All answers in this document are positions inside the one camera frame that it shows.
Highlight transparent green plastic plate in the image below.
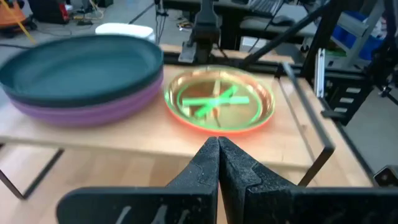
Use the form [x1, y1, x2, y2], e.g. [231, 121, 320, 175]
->
[164, 65, 276, 133]

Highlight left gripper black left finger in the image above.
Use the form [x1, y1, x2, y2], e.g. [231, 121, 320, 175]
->
[55, 136, 220, 224]

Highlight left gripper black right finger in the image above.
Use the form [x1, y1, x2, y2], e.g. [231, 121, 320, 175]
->
[218, 136, 398, 224]

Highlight grey desk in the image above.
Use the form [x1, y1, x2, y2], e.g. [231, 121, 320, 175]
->
[239, 2, 320, 39]

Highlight thick yellow cable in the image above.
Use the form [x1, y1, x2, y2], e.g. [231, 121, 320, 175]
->
[7, 0, 37, 44]

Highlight black computer mouse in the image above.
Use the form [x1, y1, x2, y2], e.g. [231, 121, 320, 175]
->
[270, 14, 296, 27]

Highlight black and red box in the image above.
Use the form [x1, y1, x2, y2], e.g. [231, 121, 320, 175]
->
[27, 0, 71, 25]

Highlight wooden tray block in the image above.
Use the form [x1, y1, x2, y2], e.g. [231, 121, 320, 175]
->
[0, 62, 336, 200]

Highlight black table frame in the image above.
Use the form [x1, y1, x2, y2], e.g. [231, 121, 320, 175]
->
[161, 0, 398, 187]

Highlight orange object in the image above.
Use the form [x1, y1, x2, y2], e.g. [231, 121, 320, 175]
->
[0, 0, 27, 30]

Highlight silver aluminium extrusion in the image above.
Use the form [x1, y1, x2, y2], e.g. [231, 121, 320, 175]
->
[313, 48, 326, 99]

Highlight white waste bin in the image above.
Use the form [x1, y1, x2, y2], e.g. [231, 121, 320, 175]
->
[95, 22, 156, 43]

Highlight transparent pink plastic plate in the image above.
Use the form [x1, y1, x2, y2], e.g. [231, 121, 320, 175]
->
[164, 67, 276, 135]

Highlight blue storage bins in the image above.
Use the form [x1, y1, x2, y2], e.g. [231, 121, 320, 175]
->
[331, 11, 385, 62]

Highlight dark teal plate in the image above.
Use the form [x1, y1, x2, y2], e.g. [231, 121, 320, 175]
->
[2, 67, 165, 109]
[0, 34, 165, 101]

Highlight purple plate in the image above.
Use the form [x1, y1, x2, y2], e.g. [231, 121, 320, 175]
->
[9, 73, 165, 128]

